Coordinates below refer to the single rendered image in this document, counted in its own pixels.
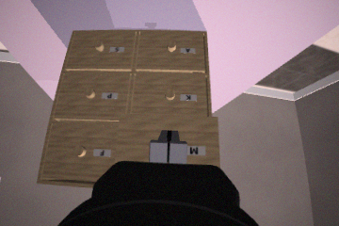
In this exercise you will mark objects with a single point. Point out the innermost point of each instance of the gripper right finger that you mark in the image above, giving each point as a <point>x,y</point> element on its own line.
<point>177,149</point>

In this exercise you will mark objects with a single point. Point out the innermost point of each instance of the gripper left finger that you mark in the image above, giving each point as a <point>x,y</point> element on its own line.
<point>159,149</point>

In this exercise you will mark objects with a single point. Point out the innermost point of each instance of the small wooden chest of drawers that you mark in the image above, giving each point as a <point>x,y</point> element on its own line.
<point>58,182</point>

